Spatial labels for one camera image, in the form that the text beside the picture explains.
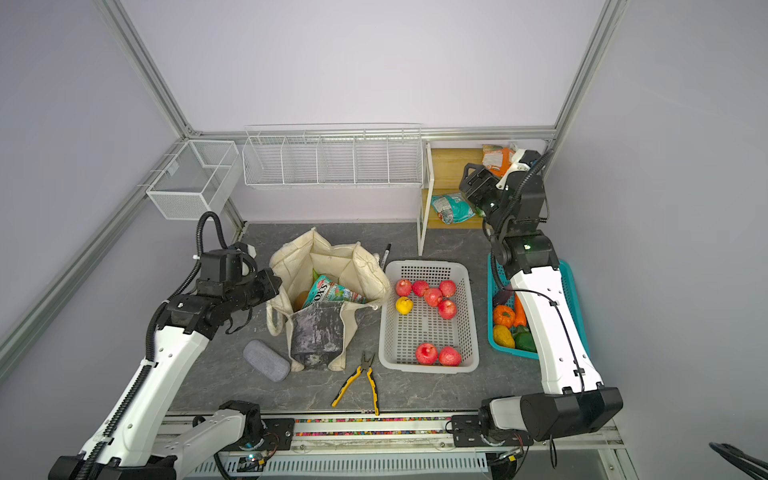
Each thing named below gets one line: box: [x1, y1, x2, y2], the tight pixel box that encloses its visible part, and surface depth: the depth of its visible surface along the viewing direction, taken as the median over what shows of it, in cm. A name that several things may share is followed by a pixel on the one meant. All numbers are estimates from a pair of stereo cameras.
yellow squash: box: [493, 325, 515, 349], surface depth 87 cm
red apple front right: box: [439, 346, 463, 367], surface depth 82 cm
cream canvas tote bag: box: [266, 227, 391, 372], surface depth 81 cm
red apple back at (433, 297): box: [425, 288, 442, 307], surface depth 95 cm
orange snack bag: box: [482, 144, 514, 177], surface depth 90 cm
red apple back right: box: [439, 280, 457, 297], surface depth 98 cm
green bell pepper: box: [513, 325, 538, 353], surface depth 87 cm
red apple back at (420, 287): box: [411, 280, 429, 297], surface depth 98 cm
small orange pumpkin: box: [494, 304, 516, 329], surface depth 91 cm
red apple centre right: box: [438, 300, 457, 320], surface depth 93 cm
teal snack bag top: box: [302, 275, 367, 308], surface depth 88 cm
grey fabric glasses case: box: [243, 339, 291, 383], surface depth 85 cm
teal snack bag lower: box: [431, 193, 476, 225], surface depth 101 cm
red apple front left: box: [416, 343, 439, 365], surface depth 83 cm
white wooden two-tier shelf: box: [417, 142, 486, 256], surface depth 96 cm
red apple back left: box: [396, 279, 412, 297], surface depth 98 cm
